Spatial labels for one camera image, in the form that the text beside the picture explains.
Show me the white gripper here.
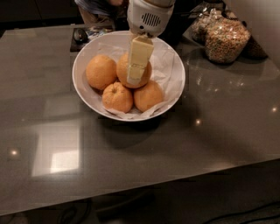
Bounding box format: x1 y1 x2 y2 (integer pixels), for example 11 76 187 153
127 0 175 85

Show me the orange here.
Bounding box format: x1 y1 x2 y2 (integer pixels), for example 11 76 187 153
102 82 133 113
133 80 164 112
86 54 117 90
116 53 152 88

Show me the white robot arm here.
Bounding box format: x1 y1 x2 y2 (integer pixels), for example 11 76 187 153
127 0 176 85

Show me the white bowl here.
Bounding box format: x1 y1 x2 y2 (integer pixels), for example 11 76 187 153
72 30 186 123

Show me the white paper liner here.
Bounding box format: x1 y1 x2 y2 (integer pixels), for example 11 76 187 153
87 34 186 122

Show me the black computer mouse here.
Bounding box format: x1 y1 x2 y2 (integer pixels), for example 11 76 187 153
73 28 88 44

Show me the small glass jar behind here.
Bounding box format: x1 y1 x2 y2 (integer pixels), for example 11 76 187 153
191 8 221 44

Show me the large cereal glass jar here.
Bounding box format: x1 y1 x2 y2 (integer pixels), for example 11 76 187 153
205 18 250 64

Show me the black floor cable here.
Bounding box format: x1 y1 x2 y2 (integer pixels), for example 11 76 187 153
200 200 280 224

